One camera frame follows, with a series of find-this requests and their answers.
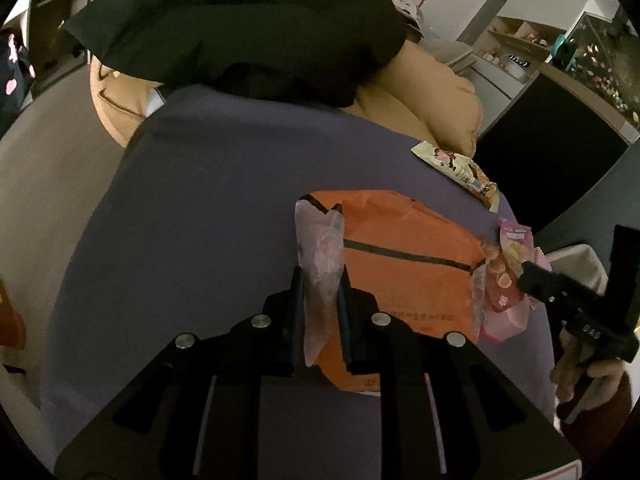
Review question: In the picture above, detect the tan plush cushion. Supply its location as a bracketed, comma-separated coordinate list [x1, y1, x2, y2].
[89, 0, 485, 158]

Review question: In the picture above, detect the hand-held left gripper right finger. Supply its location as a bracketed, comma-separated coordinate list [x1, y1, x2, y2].
[336, 265, 581, 480]

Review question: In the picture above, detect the purple table mat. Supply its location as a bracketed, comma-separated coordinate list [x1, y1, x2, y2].
[40, 84, 558, 480]

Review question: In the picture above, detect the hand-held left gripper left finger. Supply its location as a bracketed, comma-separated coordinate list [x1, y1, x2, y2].
[54, 266, 307, 480]

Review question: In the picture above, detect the white shelf unit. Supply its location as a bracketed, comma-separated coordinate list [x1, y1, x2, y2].
[452, 0, 571, 133]

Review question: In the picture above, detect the large orange packet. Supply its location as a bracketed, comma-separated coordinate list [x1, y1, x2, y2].
[300, 190, 488, 393]

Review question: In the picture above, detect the translucent pink plastic wrapper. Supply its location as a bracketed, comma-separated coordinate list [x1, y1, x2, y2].
[294, 199, 347, 367]

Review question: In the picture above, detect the pink chips packet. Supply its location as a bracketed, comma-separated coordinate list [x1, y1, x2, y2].
[480, 217, 551, 343]

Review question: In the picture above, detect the white lined trash bin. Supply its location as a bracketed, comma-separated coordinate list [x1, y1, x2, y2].
[542, 244, 611, 296]

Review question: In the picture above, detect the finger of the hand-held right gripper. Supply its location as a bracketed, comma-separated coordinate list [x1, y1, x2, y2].
[516, 261, 598, 317]

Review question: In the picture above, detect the person's right forearm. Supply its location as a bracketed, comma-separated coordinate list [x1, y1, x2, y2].
[560, 374, 635, 442]

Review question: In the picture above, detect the dark cabinet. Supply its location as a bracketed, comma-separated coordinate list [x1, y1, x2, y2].
[475, 62, 640, 261]

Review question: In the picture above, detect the beige cartoon snack wrapper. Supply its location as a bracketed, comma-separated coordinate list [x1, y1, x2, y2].
[411, 141, 501, 212]

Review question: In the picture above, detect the black cloth with pink print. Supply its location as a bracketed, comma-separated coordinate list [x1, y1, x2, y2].
[0, 32, 37, 133]

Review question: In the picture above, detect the person's right hand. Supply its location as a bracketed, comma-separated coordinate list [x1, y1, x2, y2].
[550, 331, 628, 403]

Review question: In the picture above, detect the glass fish tank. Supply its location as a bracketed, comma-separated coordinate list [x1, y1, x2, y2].
[565, 7, 640, 133]

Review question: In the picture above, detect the wooden shelf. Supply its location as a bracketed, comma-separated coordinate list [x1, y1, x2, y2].
[27, 0, 101, 77]

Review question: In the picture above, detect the teal round device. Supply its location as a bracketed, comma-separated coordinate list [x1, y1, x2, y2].
[550, 35, 579, 68]

